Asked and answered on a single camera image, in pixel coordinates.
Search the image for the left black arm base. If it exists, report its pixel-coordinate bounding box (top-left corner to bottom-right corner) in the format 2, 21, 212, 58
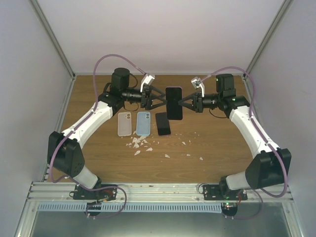
69, 184, 118, 201

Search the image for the purple cable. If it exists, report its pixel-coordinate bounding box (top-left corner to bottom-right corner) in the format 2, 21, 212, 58
48, 53, 147, 219
199, 66, 289, 220

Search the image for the right aluminium frame post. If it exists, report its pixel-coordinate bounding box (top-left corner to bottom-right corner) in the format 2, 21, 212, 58
246, 0, 293, 76

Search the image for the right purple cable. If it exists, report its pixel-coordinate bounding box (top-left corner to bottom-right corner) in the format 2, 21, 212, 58
199, 66, 289, 220

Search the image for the pink translucent phone case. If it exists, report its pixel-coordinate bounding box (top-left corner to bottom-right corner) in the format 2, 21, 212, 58
118, 112, 132, 137

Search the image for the left aluminium frame post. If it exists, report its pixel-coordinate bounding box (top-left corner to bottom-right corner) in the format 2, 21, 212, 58
29, 0, 76, 80

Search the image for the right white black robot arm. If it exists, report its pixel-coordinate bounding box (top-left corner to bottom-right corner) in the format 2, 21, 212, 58
178, 74, 291, 200

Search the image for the grey slotted cable duct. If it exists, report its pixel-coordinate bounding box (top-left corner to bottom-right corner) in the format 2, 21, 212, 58
38, 202, 222, 213

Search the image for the light blue phone case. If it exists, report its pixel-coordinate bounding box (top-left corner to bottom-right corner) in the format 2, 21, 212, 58
136, 111, 151, 136

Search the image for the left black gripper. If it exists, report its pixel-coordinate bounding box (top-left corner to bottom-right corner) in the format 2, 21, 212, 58
122, 85, 167, 110

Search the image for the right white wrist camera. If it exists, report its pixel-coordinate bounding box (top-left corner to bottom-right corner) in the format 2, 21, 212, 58
191, 77, 205, 97

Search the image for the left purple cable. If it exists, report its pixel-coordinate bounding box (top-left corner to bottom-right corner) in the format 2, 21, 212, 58
48, 53, 147, 219

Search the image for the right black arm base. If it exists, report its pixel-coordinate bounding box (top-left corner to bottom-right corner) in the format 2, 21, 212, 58
197, 183, 248, 201

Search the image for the white debris pile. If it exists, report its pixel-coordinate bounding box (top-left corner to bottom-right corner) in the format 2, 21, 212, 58
125, 133, 155, 156

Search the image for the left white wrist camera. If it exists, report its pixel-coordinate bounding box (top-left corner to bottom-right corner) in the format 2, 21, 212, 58
140, 73, 155, 93

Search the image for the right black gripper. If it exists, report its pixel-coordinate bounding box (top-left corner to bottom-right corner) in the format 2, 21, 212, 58
178, 91, 222, 113

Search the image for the aluminium frame post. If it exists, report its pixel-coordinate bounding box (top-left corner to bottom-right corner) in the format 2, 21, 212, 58
29, 0, 76, 80
246, 0, 293, 76

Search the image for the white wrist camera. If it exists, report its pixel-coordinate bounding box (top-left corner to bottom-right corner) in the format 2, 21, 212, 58
191, 77, 205, 97
140, 73, 155, 93

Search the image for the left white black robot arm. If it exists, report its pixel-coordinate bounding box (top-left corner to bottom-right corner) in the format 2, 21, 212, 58
47, 68, 166, 199

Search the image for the aluminium mounting rail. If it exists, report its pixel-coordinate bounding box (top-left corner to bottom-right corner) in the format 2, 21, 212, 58
27, 182, 294, 203

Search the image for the purple smartphone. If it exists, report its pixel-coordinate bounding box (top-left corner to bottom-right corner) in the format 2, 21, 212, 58
155, 112, 171, 136

